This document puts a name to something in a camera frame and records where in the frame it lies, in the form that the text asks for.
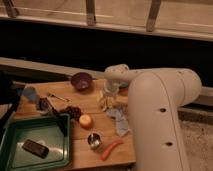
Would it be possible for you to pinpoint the blue grey cloth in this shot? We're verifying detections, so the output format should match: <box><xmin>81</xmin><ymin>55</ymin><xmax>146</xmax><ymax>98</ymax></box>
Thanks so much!
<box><xmin>106</xmin><ymin>107</ymin><xmax>129</xmax><ymax>137</ymax></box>

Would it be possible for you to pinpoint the dark red grape bunch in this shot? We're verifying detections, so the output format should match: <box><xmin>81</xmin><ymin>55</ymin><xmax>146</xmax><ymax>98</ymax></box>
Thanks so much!
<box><xmin>60</xmin><ymin>106</ymin><xmax>82</xmax><ymax>121</ymax></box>

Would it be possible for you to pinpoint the blue plastic cup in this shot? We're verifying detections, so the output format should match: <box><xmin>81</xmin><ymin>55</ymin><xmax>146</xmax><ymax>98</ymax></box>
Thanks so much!
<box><xmin>23</xmin><ymin>87</ymin><xmax>39</xmax><ymax>103</ymax></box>

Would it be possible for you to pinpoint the dark brown rectangular block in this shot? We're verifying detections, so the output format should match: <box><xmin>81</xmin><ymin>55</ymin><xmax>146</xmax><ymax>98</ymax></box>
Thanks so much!
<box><xmin>22</xmin><ymin>139</ymin><xmax>49</xmax><ymax>159</ymax></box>

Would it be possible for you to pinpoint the dark purple bowl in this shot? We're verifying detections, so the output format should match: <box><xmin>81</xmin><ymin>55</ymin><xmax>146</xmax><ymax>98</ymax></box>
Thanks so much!
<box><xmin>70</xmin><ymin>72</ymin><xmax>93</xmax><ymax>91</ymax></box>

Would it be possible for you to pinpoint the black handled spatula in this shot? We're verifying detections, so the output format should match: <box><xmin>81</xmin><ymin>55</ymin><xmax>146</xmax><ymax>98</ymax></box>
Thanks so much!
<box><xmin>39</xmin><ymin>98</ymin><xmax>67</xmax><ymax>136</ymax></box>

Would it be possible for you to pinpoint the small metal cup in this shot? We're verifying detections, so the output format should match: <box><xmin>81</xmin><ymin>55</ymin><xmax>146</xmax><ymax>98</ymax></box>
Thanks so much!
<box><xmin>87</xmin><ymin>133</ymin><xmax>101</xmax><ymax>150</ymax></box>

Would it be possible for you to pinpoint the metal fork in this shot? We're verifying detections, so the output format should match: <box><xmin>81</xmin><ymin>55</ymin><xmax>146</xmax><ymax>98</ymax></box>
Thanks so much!
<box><xmin>47</xmin><ymin>93</ymin><xmax>70</xmax><ymax>102</ymax></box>

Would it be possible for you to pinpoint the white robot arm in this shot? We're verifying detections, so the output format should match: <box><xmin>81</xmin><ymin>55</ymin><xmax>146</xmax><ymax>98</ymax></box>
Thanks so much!
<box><xmin>102</xmin><ymin>64</ymin><xmax>202</xmax><ymax>171</ymax></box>

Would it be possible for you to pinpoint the yellow orange round fruit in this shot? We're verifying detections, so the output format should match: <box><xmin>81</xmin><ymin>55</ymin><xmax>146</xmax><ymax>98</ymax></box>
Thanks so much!
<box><xmin>79</xmin><ymin>114</ymin><xmax>93</xmax><ymax>129</ymax></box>

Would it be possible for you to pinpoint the green plastic tray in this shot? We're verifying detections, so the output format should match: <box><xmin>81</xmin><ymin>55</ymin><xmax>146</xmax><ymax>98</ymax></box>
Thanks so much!
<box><xmin>0</xmin><ymin>114</ymin><xmax>70</xmax><ymax>171</ymax></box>

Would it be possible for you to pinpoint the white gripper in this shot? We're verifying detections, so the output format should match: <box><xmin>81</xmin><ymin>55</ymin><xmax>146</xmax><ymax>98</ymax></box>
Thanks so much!
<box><xmin>97</xmin><ymin>80</ymin><xmax>120</xmax><ymax>109</ymax></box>

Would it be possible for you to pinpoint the wooden board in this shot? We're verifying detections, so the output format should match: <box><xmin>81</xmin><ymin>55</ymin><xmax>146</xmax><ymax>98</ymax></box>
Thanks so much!
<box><xmin>12</xmin><ymin>78</ymin><xmax>137</xmax><ymax>171</ymax></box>

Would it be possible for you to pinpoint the orange carrot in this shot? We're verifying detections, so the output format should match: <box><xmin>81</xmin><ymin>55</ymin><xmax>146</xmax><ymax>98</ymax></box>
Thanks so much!
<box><xmin>100</xmin><ymin>139</ymin><xmax>123</xmax><ymax>161</ymax></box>

